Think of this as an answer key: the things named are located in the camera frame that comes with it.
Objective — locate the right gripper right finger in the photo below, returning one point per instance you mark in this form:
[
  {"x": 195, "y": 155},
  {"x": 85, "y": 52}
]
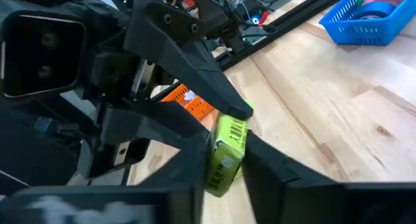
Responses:
[{"x": 269, "y": 185}]

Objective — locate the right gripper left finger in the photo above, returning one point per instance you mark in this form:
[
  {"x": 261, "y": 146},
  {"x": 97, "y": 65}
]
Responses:
[{"x": 188, "y": 172}]

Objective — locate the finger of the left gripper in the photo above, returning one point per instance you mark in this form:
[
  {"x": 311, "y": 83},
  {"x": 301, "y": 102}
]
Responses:
[
  {"x": 146, "y": 120},
  {"x": 182, "y": 48}
]

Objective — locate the green staple box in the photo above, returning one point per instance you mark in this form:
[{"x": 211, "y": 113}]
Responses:
[{"x": 227, "y": 152}]

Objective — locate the blue plastic basket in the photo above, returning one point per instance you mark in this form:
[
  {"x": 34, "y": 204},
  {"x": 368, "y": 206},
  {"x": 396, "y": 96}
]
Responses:
[{"x": 357, "y": 32}]

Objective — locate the blue tape roll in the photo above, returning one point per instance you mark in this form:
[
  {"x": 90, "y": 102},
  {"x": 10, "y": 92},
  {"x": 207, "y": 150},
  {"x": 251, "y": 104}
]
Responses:
[{"x": 373, "y": 9}]

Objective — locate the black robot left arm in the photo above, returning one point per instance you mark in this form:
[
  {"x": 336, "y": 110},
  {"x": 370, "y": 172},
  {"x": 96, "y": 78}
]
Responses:
[{"x": 32, "y": 152}]

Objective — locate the orange plastic basket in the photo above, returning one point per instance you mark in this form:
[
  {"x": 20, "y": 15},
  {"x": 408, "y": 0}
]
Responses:
[{"x": 195, "y": 105}]

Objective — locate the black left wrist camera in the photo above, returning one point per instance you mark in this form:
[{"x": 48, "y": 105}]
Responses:
[{"x": 42, "y": 55}]

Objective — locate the black aluminium table frame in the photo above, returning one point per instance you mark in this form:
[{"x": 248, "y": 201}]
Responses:
[{"x": 292, "y": 19}]

